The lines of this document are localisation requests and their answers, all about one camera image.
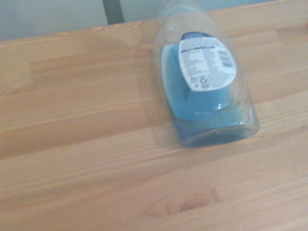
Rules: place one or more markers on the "clear dish soap bottle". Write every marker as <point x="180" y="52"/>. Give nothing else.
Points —
<point x="204" y="96"/>

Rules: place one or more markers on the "dark green camera stand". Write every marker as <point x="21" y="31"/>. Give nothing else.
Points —
<point x="113" y="10"/>

